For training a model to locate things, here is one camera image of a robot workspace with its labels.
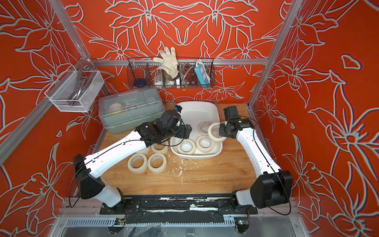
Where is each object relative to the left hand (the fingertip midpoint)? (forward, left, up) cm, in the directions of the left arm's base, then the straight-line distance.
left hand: (185, 125), depth 74 cm
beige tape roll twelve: (-4, -1, -22) cm, 23 cm away
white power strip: (+34, +21, +4) cm, 40 cm away
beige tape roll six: (+4, -12, -24) cm, 27 cm away
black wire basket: (+43, +32, +2) cm, 54 cm away
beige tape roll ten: (+17, -11, -24) cm, 32 cm away
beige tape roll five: (-2, -15, -8) cm, 17 cm away
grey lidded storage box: (+13, +41, -7) cm, 44 cm away
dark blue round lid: (+36, +35, 0) cm, 50 cm away
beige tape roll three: (-11, +29, -26) cm, 40 cm away
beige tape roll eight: (-2, +16, -21) cm, 27 cm away
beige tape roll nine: (-10, +17, -26) cm, 33 cm away
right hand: (+4, -20, -8) cm, 22 cm away
